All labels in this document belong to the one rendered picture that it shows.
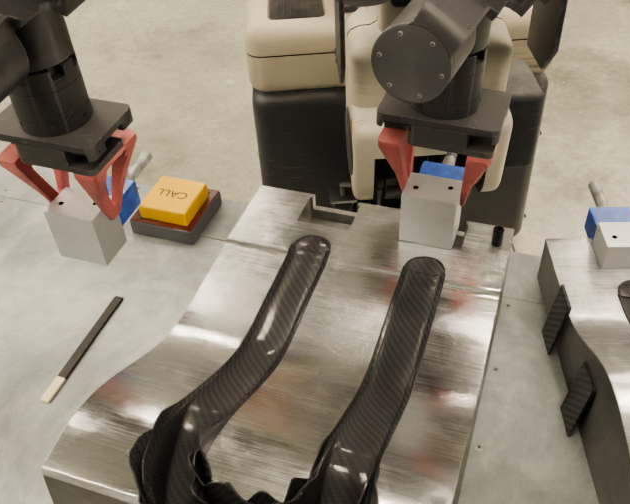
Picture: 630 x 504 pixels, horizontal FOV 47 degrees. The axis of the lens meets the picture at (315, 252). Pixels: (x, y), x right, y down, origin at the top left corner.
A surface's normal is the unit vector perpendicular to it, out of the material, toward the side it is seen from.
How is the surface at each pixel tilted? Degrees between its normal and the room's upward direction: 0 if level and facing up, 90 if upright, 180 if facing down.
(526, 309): 0
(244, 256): 2
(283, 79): 90
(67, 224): 91
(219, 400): 27
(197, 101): 0
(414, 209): 90
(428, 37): 89
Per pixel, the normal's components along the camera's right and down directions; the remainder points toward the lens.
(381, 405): 0.06, -0.94
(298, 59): 0.05, 0.67
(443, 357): -0.07, -0.71
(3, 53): 0.89, -0.08
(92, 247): -0.32, 0.66
